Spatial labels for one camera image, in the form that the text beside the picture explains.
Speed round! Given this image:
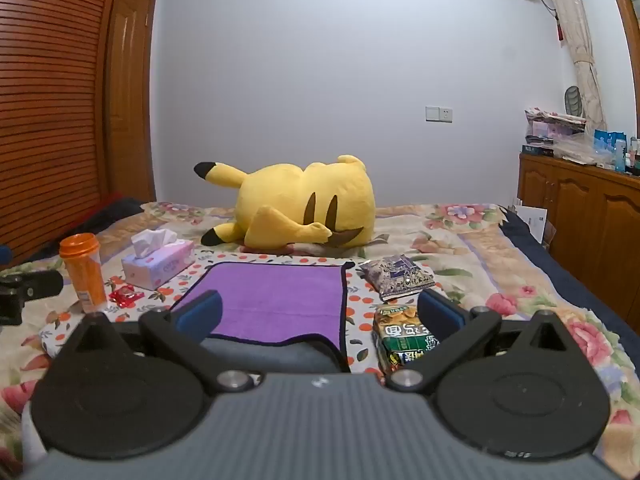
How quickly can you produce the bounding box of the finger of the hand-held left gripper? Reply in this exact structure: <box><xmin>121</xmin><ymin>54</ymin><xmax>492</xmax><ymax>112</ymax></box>
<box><xmin>0</xmin><ymin>269</ymin><xmax>64</xmax><ymax>326</ymax></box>

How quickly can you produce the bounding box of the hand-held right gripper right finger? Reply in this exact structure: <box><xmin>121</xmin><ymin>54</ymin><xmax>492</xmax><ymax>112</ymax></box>
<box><xmin>389</xmin><ymin>288</ymin><xmax>589</xmax><ymax>394</ymax></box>

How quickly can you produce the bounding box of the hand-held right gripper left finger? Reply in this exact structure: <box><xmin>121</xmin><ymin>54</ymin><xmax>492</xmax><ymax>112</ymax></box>
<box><xmin>60</xmin><ymin>289</ymin><xmax>254</xmax><ymax>395</ymax></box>

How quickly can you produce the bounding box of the purple towel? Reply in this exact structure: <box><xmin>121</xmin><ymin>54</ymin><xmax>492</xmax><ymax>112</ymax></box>
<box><xmin>170</xmin><ymin>261</ymin><xmax>349</xmax><ymax>357</ymax></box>

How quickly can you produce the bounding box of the green snack packet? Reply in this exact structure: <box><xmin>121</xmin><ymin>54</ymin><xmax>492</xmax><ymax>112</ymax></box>
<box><xmin>372</xmin><ymin>303</ymin><xmax>451</xmax><ymax>374</ymax></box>

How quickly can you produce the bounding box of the orange plastic bottle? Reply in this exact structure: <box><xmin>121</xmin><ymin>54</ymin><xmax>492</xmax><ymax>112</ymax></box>
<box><xmin>59</xmin><ymin>233</ymin><xmax>108</xmax><ymax>314</ymax></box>

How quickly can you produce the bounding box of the purple snack packet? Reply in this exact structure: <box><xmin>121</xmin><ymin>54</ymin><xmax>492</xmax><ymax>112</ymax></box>
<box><xmin>359</xmin><ymin>254</ymin><xmax>437</xmax><ymax>304</ymax></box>

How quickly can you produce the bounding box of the pink tissue box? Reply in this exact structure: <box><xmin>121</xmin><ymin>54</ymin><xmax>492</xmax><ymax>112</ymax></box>
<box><xmin>121</xmin><ymin>228</ymin><xmax>196</xmax><ymax>291</ymax></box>

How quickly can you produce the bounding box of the white cloth with orange dots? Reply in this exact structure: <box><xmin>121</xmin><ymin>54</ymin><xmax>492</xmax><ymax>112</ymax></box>
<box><xmin>40</xmin><ymin>250</ymin><xmax>451</xmax><ymax>377</ymax></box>

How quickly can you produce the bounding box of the small red packet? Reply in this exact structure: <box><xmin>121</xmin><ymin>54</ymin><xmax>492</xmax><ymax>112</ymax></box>
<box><xmin>109</xmin><ymin>284</ymin><xmax>139</xmax><ymax>309</ymax></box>

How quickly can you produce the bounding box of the dark cloth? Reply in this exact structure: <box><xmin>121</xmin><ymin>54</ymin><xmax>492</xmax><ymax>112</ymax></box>
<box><xmin>27</xmin><ymin>192</ymin><xmax>147</xmax><ymax>262</ymax></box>

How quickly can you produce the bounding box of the white paper bag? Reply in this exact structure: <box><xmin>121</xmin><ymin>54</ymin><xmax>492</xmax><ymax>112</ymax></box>
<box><xmin>514</xmin><ymin>199</ymin><xmax>551</xmax><ymax>247</ymax></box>

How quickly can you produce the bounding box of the dark blue blanket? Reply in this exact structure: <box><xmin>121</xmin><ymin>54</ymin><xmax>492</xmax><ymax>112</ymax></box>
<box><xmin>499</xmin><ymin>206</ymin><xmax>640</xmax><ymax>337</ymax></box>

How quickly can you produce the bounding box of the yellow plush toy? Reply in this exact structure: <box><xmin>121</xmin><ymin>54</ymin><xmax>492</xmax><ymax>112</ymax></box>
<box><xmin>194</xmin><ymin>155</ymin><xmax>377</xmax><ymax>252</ymax></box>

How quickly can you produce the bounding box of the wooden slatted wardrobe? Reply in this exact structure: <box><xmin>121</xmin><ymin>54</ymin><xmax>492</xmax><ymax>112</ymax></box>
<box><xmin>0</xmin><ymin>0</ymin><xmax>127</xmax><ymax>267</ymax></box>

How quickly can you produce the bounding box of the wooden cabinet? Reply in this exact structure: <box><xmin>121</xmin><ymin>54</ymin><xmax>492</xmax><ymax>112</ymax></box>
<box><xmin>517</xmin><ymin>152</ymin><xmax>640</xmax><ymax>332</ymax></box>

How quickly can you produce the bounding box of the wooden door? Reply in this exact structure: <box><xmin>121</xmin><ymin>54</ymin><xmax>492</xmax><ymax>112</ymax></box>
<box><xmin>102</xmin><ymin>0</ymin><xmax>159</xmax><ymax>204</ymax></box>

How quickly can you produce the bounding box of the stack of boxes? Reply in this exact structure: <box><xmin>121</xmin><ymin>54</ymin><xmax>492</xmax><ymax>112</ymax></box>
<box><xmin>523</xmin><ymin>107</ymin><xmax>587</xmax><ymax>157</ymax></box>

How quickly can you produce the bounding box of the clear plastic bag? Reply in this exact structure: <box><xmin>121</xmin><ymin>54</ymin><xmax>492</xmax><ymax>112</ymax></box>
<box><xmin>552</xmin><ymin>132</ymin><xmax>602</xmax><ymax>165</ymax></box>

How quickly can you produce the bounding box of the blue box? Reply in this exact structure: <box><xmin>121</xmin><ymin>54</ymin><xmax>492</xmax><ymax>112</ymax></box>
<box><xmin>594</xmin><ymin>130</ymin><xmax>629</xmax><ymax>171</ymax></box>

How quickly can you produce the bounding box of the dark hand fan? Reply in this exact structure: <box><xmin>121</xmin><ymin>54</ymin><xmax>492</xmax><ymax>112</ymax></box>
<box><xmin>563</xmin><ymin>85</ymin><xmax>586</xmax><ymax>119</ymax></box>

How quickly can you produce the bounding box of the beige curtain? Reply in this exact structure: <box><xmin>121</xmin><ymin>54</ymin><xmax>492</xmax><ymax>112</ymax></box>
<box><xmin>534</xmin><ymin>0</ymin><xmax>609</xmax><ymax>135</ymax></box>

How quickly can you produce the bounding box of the wooden window frame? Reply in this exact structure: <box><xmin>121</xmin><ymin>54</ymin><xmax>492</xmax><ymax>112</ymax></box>
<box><xmin>601</xmin><ymin>0</ymin><xmax>640</xmax><ymax>128</ymax></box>

